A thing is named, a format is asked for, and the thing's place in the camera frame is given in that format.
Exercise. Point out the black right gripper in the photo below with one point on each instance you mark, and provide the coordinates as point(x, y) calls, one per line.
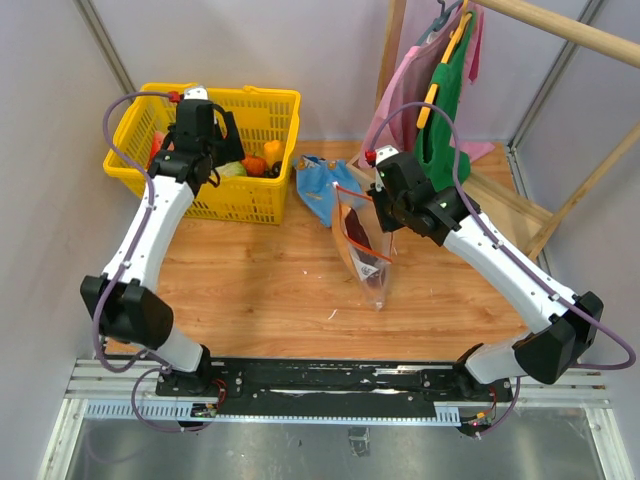
point(378, 192)

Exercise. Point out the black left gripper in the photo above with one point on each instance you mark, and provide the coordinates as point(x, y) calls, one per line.
point(230, 148)

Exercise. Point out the purple sweet potato toy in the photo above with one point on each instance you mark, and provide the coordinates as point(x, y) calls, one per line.
point(354, 231)

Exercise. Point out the clear zip top bag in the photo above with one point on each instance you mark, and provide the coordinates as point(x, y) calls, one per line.
point(370, 270)

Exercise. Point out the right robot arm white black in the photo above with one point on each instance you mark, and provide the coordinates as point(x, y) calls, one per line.
point(561, 323)

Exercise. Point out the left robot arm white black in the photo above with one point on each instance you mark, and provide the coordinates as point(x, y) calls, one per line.
point(122, 300)

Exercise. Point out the green cabbage toy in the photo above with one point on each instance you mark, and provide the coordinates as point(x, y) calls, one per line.
point(232, 169)

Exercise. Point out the small orange pumpkin toy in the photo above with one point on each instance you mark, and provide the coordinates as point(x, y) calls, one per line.
point(255, 166)

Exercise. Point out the orange bell pepper toy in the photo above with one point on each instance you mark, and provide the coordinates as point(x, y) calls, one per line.
point(273, 152)

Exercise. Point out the yellow plastic basket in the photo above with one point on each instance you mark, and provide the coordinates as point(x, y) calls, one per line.
point(261, 115)

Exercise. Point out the green shirt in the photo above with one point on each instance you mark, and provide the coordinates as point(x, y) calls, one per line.
point(432, 146)

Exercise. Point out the watermelon slice toy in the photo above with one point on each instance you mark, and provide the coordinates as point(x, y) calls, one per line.
point(156, 146)

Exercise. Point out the blue patterned cloth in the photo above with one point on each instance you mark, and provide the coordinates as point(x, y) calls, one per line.
point(315, 179)

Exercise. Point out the pink shirt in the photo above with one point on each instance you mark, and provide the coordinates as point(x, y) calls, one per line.
point(411, 82)

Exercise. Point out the yellow hanger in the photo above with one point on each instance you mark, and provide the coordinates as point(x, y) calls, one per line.
point(456, 38)

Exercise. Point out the grey hanger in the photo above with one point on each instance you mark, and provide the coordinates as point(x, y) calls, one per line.
point(441, 19)

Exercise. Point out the wooden clothes rack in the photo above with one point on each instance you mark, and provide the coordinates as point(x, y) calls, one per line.
point(528, 225)

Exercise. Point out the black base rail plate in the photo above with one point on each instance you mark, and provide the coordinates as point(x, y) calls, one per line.
point(331, 390)

